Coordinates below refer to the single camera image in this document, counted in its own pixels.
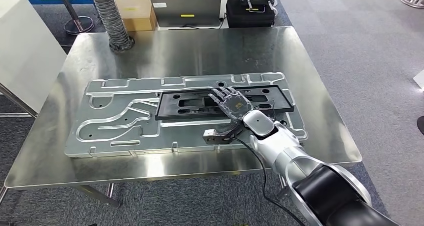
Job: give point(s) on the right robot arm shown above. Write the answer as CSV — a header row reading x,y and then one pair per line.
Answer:
x,y
291,154

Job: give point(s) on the metal fixture plate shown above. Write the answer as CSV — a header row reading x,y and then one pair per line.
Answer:
x,y
116,131

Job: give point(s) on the grey laptop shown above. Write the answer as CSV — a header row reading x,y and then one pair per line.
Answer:
x,y
185,8

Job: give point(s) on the white cabinet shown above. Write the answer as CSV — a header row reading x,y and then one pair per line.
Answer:
x,y
30,52

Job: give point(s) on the cardboard box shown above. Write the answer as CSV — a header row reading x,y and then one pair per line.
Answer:
x,y
136,15

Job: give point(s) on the black plastic car part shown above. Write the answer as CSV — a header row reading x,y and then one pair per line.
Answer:
x,y
169,106

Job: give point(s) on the black carrying case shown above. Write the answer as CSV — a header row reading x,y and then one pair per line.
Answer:
x,y
248,18

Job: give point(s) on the white booth panel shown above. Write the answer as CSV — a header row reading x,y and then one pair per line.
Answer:
x,y
420,80

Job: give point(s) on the stainless steel workbench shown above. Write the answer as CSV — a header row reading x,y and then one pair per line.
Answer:
x,y
198,48

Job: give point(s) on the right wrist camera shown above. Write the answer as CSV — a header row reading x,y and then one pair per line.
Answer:
x,y
215,135

